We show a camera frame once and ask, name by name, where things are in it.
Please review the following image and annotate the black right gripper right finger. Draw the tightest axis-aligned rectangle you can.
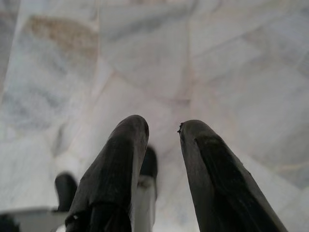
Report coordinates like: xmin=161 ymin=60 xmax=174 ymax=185
xmin=177 ymin=119 xmax=289 ymax=232

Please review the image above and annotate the robot right leg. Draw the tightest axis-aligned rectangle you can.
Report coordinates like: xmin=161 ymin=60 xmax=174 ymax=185
xmin=132 ymin=146 xmax=158 ymax=232

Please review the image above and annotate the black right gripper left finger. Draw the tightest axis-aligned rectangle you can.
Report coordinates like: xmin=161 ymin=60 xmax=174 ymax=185
xmin=65 ymin=115 xmax=149 ymax=232

